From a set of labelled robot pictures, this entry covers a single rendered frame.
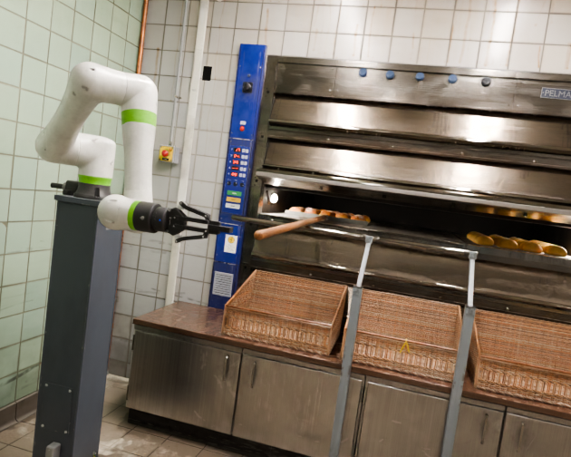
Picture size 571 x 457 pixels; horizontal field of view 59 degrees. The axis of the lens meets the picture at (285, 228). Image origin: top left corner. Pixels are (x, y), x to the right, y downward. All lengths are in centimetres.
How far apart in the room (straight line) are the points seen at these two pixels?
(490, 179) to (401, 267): 66
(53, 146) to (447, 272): 200
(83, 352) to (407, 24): 228
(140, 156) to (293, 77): 149
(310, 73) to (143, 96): 142
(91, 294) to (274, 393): 99
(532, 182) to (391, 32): 110
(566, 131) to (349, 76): 116
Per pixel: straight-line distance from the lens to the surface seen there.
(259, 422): 261
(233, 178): 299
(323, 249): 289
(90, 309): 212
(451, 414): 240
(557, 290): 294
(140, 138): 175
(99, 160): 210
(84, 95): 176
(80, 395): 223
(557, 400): 254
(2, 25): 259
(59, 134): 197
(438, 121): 287
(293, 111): 297
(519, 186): 287
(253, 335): 253
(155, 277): 327
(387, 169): 284
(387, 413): 247
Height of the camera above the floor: 133
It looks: 4 degrees down
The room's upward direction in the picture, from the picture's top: 8 degrees clockwise
